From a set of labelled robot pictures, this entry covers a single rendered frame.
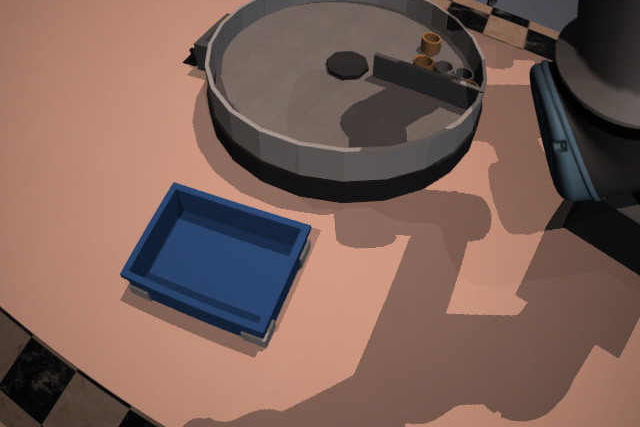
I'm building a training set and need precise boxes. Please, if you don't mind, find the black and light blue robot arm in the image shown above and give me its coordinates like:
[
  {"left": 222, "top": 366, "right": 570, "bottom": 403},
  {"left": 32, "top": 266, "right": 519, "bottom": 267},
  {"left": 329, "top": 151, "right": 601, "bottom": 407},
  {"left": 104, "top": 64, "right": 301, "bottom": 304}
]
[{"left": 530, "top": 0, "right": 640, "bottom": 205}]

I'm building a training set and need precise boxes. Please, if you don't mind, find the grey round turntable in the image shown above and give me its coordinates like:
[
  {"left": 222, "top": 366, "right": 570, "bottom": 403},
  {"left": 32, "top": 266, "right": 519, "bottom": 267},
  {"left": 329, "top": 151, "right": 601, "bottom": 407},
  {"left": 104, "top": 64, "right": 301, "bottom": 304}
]
[{"left": 182, "top": 0, "right": 487, "bottom": 203}]

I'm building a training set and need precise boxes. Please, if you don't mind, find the blue plastic crate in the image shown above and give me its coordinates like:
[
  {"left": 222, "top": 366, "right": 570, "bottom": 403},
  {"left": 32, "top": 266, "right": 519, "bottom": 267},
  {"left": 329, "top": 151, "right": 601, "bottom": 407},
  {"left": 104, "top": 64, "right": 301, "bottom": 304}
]
[{"left": 120, "top": 182, "right": 311, "bottom": 348}]

